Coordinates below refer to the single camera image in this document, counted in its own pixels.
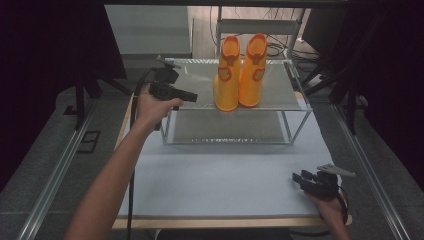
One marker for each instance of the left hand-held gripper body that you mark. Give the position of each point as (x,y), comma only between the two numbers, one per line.
(165,83)

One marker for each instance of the person's right hand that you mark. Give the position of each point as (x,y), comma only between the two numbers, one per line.
(328,208)

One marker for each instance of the black stand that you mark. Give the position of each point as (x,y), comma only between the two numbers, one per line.
(350,100)
(80,100)

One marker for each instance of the metal two-tier shoe rack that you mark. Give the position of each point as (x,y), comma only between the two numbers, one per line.
(200,83)

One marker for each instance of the aluminium floor rail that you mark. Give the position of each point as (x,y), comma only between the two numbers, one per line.
(370,173)
(55,180)

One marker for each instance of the yellow duck rain boot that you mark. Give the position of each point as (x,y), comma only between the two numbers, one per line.
(253,76)
(226,83)

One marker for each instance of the white table mat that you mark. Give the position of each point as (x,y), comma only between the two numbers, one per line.
(226,180)

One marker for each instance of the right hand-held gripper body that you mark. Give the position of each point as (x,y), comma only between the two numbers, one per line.
(323,186)

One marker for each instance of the grey metal stand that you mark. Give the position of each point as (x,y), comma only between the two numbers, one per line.
(283,26)

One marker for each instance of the person's left hand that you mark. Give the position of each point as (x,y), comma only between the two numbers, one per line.
(150,110)

